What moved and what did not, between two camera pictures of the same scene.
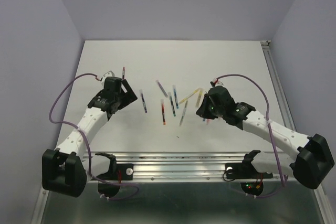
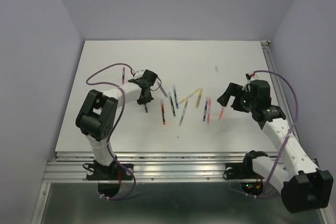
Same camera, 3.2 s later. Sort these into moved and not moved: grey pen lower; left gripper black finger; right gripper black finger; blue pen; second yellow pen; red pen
Moved: right gripper black finger; left gripper black finger
Not moved: second yellow pen; red pen; grey pen lower; blue pen
